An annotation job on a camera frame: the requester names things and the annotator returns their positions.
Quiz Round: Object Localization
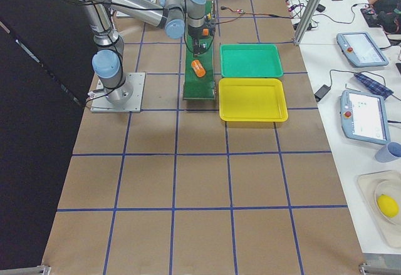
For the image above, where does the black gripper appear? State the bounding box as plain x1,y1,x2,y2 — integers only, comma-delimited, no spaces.
187,26,216,54

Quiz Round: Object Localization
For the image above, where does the orange cylinder marked 4680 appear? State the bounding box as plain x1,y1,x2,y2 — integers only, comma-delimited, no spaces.
190,60,206,78

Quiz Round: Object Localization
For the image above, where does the green plastic tray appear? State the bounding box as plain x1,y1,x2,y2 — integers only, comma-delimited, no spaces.
220,44,283,78

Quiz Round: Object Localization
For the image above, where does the green conveyor belt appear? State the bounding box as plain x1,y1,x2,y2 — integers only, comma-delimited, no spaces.
182,1,216,100

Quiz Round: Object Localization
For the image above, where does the yellow plastic tray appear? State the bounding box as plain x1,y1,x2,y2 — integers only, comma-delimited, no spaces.
218,78,288,122

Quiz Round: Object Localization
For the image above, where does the black power adapter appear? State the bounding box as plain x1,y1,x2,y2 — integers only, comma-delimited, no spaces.
314,85,331,102

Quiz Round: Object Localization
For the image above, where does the far teach pendant tablet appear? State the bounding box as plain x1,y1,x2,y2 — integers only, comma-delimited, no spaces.
336,32,388,68

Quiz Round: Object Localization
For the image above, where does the teach pendant tablet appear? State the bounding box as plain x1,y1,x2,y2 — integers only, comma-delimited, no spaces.
336,32,388,68
340,90,391,145

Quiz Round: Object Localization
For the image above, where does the near teach pendant tablet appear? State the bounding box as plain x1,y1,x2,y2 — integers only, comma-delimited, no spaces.
340,90,391,145

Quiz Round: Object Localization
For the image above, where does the blue checkered cloth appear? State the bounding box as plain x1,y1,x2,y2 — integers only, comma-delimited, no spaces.
354,73,393,100

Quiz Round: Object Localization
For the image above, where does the blue cup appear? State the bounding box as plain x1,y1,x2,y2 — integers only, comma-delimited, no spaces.
375,142,400,163

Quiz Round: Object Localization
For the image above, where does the yellow lemon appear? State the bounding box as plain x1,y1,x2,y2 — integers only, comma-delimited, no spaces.
377,194,399,218

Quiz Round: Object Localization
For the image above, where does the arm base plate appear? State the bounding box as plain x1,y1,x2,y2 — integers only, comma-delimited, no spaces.
116,11,133,18
90,72,146,113

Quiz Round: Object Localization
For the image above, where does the aluminium frame post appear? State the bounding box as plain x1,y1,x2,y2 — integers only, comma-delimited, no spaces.
294,0,320,45

